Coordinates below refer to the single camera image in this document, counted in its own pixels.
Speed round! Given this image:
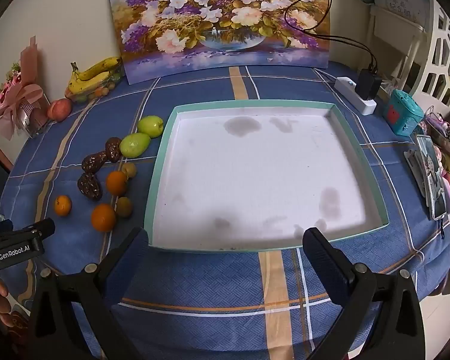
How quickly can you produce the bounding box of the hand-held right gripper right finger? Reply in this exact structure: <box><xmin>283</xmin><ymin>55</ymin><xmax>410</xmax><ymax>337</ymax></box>
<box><xmin>302</xmin><ymin>227</ymin><xmax>426</xmax><ymax>360</ymax></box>

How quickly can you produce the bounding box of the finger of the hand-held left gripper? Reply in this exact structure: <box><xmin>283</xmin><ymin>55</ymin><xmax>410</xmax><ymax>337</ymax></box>
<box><xmin>20</xmin><ymin>218</ymin><xmax>56</xmax><ymax>241</ymax></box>

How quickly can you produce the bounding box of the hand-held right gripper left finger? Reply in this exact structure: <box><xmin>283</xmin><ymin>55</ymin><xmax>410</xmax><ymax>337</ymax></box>
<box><xmin>29</xmin><ymin>227</ymin><xmax>149</xmax><ymax>360</ymax></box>

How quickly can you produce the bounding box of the small tangerine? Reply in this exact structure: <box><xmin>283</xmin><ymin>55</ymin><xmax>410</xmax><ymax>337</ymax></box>
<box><xmin>53</xmin><ymin>195</ymin><xmax>73</xmax><ymax>217</ymax></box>

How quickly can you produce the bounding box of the orange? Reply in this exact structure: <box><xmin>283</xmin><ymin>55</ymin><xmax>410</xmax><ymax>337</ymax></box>
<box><xmin>106</xmin><ymin>171</ymin><xmax>128</xmax><ymax>196</ymax></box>
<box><xmin>91</xmin><ymin>203</ymin><xmax>117</xmax><ymax>232</ymax></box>

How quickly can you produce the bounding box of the long-necked dark brown avocado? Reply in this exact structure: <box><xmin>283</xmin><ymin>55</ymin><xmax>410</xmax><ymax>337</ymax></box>
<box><xmin>82</xmin><ymin>151</ymin><xmax>109</xmax><ymax>174</ymax></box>

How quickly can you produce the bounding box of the white tray with teal rim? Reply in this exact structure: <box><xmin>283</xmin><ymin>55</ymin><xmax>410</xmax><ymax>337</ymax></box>
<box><xmin>143</xmin><ymin>99</ymin><xmax>390</xmax><ymax>252</ymax></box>

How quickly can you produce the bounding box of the green mango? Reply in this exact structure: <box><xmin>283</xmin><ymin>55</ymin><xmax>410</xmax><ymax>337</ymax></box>
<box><xmin>137</xmin><ymin>115</ymin><xmax>164</xmax><ymax>138</ymax></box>
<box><xmin>119</xmin><ymin>132</ymin><xmax>151</xmax><ymax>157</ymax></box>

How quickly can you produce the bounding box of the person's left hand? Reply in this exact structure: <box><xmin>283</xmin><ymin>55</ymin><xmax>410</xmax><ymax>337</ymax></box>
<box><xmin>0</xmin><ymin>279</ymin><xmax>27</xmax><ymax>332</ymax></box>

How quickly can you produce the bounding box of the blue plaid tablecloth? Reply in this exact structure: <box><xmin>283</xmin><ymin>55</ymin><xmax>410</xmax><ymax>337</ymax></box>
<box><xmin>0</xmin><ymin>62</ymin><xmax>450</xmax><ymax>360</ymax></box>

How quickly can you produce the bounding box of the pink flower bouquet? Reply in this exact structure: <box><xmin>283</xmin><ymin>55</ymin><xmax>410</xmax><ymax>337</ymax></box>
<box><xmin>0</xmin><ymin>35</ymin><xmax>51</xmax><ymax>137</ymax></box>

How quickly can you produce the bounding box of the teal toy box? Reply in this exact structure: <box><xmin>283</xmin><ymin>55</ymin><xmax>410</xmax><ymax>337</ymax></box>
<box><xmin>382</xmin><ymin>89</ymin><xmax>424</xmax><ymax>136</ymax></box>

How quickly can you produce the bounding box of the white power strip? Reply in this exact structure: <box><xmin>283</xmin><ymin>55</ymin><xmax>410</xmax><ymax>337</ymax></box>
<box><xmin>334</xmin><ymin>76</ymin><xmax>377</xmax><ymax>116</ymax></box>

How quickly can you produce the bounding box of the yellow banana bunch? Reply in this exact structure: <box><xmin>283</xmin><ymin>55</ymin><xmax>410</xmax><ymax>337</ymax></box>
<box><xmin>68</xmin><ymin>57</ymin><xmax>122</xmax><ymax>96</ymax></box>

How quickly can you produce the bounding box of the black charger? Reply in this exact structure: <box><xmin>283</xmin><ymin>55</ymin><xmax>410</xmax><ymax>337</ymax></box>
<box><xmin>355</xmin><ymin>69</ymin><xmax>382</xmax><ymax>101</ymax></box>

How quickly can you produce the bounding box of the white lattice furniture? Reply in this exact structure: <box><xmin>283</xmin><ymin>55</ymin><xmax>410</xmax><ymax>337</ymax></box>
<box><xmin>369</xmin><ymin>0</ymin><xmax>450</xmax><ymax>109</ymax></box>

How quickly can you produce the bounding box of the flower painting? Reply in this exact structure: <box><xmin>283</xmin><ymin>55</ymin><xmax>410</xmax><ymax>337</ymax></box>
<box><xmin>107</xmin><ymin>0</ymin><xmax>331</xmax><ymax>85</ymax></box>

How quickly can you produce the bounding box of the black cable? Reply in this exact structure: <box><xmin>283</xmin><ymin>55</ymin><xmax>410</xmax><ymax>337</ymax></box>
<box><xmin>284</xmin><ymin>0</ymin><xmax>377</xmax><ymax>74</ymax></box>

